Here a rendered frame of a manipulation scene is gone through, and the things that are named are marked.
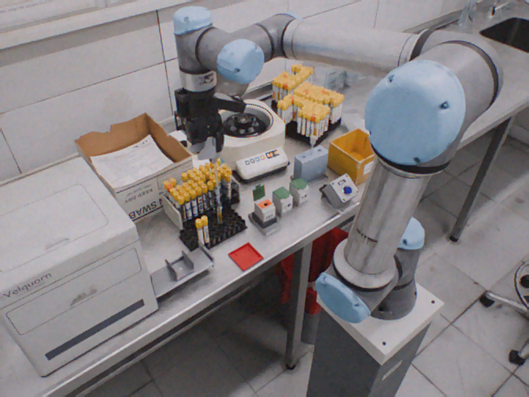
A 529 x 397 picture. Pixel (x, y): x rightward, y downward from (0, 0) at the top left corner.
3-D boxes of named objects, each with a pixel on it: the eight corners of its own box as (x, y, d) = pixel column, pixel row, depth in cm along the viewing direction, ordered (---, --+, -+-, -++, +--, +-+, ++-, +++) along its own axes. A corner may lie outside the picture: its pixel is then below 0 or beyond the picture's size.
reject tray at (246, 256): (242, 271, 116) (242, 269, 115) (227, 255, 120) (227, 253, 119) (264, 258, 119) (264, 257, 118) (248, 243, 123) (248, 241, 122)
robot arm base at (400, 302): (429, 303, 104) (438, 276, 98) (376, 330, 99) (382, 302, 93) (388, 261, 115) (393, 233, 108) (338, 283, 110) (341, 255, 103)
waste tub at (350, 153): (354, 187, 140) (359, 162, 133) (325, 166, 148) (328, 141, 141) (383, 171, 146) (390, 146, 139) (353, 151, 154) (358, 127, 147)
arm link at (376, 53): (538, 22, 62) (277, -3, 91) (506, 46, 56) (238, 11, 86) (519, 101, 68) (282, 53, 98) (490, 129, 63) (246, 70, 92)
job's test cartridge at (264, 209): (263, 227, 125) (264, 211, 121) (253, 217, 128) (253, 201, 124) (275, 221, 127) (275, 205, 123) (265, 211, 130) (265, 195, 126)
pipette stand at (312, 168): (303, 191, 139) (305, 165, 132) (290, 178, 143) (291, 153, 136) (328, 179, 143) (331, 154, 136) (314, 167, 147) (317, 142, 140)
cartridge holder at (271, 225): (266, 236, 125) (266, 228, 122) (247, 217, 130) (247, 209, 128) (281, 228, 127) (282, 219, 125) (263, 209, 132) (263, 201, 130)
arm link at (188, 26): (190, 24, 79) (161, 11, 84) (197, 79, 87) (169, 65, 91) (223, 12, 84) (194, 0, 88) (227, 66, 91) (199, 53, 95)
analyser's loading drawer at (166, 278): (142, 309, 105) (138, 297, 101) (130, 291, 109) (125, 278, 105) (216, 267, 114) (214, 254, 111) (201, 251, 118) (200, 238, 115)
